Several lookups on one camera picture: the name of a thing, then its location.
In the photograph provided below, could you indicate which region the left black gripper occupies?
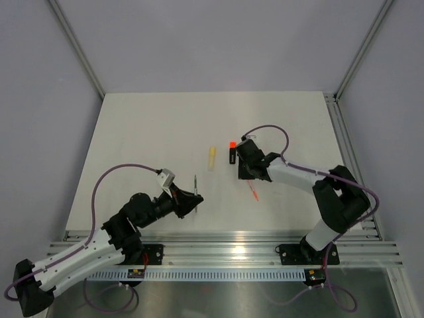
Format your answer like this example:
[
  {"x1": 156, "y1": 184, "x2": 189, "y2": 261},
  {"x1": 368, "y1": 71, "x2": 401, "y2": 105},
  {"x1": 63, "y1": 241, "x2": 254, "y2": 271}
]
[{"x1": 139, "y1": 183, "x2": 203, "y2": 228}]

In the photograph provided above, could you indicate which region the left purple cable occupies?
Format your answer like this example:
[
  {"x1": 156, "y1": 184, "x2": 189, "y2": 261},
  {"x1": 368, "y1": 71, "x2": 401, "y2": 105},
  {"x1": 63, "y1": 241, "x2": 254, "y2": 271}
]
[{"x1": 3, "y1": 163, "x2": 163, "y2": 301}]

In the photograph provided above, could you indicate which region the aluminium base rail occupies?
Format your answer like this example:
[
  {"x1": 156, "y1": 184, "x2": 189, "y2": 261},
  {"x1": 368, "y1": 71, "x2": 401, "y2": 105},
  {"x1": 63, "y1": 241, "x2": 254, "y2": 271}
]
[{"x1": 49, "y1": 218, "x2": 403, "y2": 266}]

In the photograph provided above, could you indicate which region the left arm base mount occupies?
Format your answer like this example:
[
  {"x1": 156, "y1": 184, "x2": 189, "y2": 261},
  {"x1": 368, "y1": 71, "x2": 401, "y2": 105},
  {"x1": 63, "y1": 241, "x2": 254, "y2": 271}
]
[{"x1": 126, "y1": 237, "x2": 164, "y2": 266}]

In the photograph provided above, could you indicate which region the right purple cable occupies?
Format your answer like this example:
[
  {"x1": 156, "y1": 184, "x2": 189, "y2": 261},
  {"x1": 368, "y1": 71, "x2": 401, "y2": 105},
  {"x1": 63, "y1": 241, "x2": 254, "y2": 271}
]
[{"x1": 243, "y1": 125, "x2": 380, "y2": 266}]

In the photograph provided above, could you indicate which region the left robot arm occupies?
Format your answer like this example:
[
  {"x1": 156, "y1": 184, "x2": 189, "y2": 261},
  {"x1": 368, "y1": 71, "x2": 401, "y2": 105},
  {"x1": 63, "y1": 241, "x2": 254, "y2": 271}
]
[{"x1": 13, "y1": 185, "x2": 204, "y2": 317}]

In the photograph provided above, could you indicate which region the black orange highlighter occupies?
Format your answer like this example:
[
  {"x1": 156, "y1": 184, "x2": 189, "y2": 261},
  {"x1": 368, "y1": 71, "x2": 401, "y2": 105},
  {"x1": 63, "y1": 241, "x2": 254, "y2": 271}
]
[{"x1": 229, "y1": 141, "x2": 237, "y2": 165}]

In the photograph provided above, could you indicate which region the right side aluminium rail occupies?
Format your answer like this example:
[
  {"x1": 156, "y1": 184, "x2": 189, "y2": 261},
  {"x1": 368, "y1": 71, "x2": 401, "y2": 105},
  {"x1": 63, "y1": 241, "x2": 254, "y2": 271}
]
[{"x1": 323, "y1": 93, "x2": 383, "y2": 240}]

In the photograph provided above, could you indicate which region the left frame post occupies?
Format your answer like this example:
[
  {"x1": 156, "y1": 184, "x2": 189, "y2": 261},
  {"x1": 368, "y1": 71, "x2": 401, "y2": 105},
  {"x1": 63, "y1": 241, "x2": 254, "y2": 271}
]
[{"x1": 46, "y1": 0, "x2": 106, "y2": 100}]

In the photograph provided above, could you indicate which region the white cable duct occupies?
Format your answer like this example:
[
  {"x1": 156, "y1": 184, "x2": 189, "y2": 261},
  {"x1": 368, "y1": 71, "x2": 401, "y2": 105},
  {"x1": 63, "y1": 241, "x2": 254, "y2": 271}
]
[{"x1": 88, "y1": 268, "x2": 305, "y2": 282}]

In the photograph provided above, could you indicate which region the circuit board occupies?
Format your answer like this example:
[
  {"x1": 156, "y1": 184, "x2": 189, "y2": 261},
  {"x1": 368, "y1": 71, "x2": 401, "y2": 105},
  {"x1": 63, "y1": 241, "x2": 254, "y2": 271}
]
[
  {"x1": 304, "y1": 269, "x2": 326, "y2": 286},
  {"x1": 127, "y1": 268, "x2": 145, "y2": 279}
]

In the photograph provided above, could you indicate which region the purple cable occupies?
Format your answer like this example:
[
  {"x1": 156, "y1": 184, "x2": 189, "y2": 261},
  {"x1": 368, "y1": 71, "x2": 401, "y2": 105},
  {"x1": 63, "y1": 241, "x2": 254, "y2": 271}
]
[
  {"x1": 243, "y1": 125, "x2": 380, "y2": 266},
  {"x1": 3, "y1": 163, "x2": 163, "y2": 301}
]

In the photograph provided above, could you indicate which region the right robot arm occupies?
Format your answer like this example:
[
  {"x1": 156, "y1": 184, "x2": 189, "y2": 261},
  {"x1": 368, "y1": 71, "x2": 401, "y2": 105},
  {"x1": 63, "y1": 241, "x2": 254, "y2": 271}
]
[{"x1": 235, "y1": 138, "x2": 370, "y2": 262}]

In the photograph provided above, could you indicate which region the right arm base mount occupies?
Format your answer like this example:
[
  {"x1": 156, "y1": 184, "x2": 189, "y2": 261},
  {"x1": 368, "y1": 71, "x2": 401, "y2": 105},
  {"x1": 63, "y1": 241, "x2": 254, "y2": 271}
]
[{"x1": 274, "y1": 243, "x2": 341, "y2": 266}]

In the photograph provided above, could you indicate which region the green white pen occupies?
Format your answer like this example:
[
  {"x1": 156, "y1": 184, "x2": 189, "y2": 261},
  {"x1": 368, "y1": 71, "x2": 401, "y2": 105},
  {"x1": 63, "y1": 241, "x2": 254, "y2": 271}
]
[{"x1": 193, "y1": 174, "x2": 198, "y2": 213}]

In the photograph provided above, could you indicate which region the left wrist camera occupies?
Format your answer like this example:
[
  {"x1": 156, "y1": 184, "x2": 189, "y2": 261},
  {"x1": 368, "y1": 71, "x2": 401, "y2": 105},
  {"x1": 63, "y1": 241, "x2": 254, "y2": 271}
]
[{"x1": 156, "y1": 168, "x2": 176, "y2": 191}]

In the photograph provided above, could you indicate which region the yellow highlighter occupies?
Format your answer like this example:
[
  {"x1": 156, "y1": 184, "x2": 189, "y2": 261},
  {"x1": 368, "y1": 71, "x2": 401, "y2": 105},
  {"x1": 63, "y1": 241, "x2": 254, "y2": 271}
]
[{"x1": 207, "y1": 146, "x2": 217, "y2": 172}]

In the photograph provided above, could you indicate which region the right circuit board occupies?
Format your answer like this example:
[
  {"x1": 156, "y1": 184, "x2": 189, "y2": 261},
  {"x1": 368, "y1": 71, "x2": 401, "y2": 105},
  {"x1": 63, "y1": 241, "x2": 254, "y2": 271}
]
[{"x1": 304, "y1": 269, "x2": 326, "y2": 286}]

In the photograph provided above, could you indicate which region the right frame post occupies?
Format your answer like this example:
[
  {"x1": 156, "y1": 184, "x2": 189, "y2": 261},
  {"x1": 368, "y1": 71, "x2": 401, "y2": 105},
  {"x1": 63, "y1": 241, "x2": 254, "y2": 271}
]
[{"x1": 333, "y1": 0, "x2": 396, "y2": 102}]

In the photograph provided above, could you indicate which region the orange thin pen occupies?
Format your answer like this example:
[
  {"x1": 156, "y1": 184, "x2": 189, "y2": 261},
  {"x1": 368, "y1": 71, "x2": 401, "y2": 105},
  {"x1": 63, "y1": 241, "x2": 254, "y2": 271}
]
[{"x1": 247, "y1": 180, "x2": 259, "y2": 201}]

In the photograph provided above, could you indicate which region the frame post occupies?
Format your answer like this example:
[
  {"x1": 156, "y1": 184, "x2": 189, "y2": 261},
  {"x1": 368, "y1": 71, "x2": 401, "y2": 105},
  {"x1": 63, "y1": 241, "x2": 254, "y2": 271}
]
[
  {"x1": 333, "y1": 0, "x2": 396, "y2": 102},
  {"x1": 46, "y1": 0, "x2": 106, "y2": 100}
]

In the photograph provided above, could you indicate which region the left circuit board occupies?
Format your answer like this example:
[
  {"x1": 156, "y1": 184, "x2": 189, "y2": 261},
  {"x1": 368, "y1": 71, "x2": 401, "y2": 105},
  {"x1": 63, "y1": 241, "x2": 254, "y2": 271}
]
[{"x1": 127, "y1": 268, "x2": 145, "y2": 279}]

